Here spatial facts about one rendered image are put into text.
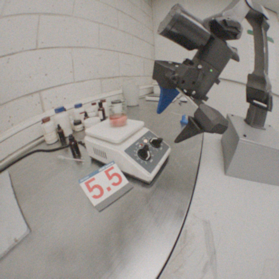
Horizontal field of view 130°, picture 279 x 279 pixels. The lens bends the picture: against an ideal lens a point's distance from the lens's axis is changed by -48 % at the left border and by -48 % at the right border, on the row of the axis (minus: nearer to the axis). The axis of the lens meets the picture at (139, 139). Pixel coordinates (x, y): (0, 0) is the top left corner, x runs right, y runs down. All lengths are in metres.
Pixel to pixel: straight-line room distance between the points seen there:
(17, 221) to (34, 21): 0.79
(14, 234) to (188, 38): 0.45
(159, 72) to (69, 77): 0.64
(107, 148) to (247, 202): 0.34
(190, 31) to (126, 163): 0.26
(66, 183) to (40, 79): 0.53
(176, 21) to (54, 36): 0.68
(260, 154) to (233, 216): 0.15
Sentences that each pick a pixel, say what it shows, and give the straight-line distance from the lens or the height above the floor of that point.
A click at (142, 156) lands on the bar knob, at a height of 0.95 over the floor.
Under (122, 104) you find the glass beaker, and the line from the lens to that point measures 0.29.
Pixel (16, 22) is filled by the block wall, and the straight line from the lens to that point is 0.79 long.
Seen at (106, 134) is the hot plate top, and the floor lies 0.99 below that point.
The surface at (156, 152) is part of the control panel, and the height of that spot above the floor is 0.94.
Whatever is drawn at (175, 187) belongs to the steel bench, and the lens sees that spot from 0.27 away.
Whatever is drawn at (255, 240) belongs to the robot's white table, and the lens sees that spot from 0.29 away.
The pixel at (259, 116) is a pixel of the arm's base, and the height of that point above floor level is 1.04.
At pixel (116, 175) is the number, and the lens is 0.27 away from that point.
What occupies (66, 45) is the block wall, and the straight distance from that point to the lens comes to 0.80.
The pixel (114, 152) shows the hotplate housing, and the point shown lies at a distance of 0.27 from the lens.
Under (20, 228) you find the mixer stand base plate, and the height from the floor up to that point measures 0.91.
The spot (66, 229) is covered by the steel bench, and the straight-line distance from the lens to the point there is 0.25.
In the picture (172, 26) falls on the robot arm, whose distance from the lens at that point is 0.18.
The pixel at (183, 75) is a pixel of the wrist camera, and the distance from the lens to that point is 0.16.
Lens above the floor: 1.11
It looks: 28 degrees down
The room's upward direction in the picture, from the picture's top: 2 degrees counter-clockwise
